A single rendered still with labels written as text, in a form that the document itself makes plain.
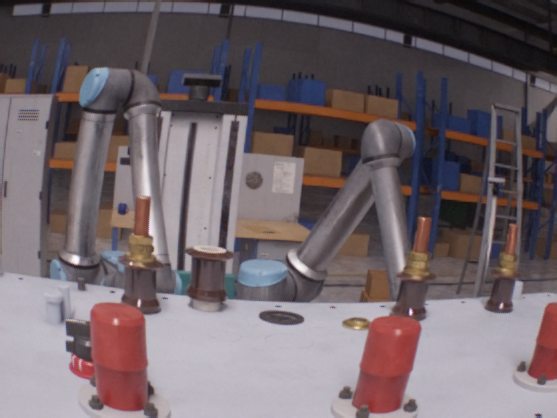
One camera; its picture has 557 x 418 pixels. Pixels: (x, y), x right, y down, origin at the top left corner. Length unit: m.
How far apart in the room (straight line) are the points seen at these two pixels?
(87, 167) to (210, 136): 0.57
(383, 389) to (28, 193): 5.11
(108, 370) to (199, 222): 1.51
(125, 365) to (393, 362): 0.31
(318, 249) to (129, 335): 1.47
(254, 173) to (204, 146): 3.88
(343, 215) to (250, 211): 4.03
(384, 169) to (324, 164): 7.53
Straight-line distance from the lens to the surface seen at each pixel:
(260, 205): 6.03
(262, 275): 1.97
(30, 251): 5.75
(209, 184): 2.12
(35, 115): 5.61
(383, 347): 0.72
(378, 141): 1.80
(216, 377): 0.86
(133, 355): 0.66
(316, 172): 9.29
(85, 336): 0.79
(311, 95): 9.14
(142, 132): 1.70
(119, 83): 1.69
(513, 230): 1.38
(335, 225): 2.02
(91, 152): 1.70
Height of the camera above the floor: 1.70
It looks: 7 degrees down
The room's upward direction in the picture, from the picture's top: 6 degrees clockwise
